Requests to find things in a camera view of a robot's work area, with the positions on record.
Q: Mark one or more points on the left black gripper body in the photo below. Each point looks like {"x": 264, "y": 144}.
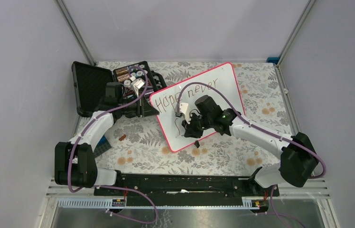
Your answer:
{"x": 139, "y": 103}

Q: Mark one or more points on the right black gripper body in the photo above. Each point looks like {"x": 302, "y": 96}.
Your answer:
{"x": 203, "y": 123}

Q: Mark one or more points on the pink framed whiteboard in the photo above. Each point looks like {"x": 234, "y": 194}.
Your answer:
{"x": 221, "y": 77}

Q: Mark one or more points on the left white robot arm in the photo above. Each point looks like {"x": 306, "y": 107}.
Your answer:
{"x": 75, "y": 164}

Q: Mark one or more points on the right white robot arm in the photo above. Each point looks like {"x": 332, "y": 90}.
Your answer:
{"x": 295, "y": 152}

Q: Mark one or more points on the floral patterned table mat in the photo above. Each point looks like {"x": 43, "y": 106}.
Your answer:
{"x": 145, "y": 150}

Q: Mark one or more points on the black poker chip case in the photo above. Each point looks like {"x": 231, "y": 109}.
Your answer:
{"x": 100, "y": 89}

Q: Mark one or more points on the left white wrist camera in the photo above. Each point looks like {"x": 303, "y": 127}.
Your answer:
{"x": 136, "y": 85}

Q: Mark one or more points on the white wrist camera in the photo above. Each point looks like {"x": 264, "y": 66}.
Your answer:
{"x": 182, "y": 109}
{"x": 136, "y": 85}

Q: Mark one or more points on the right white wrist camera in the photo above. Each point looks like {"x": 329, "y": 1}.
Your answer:
{"x": 182, "y": 109}

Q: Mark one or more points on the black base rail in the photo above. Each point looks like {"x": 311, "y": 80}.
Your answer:
{"x": 185, "y": 190}

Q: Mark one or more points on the blue corner bracket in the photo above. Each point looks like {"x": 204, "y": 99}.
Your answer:
{"x": 273, "y": 60}

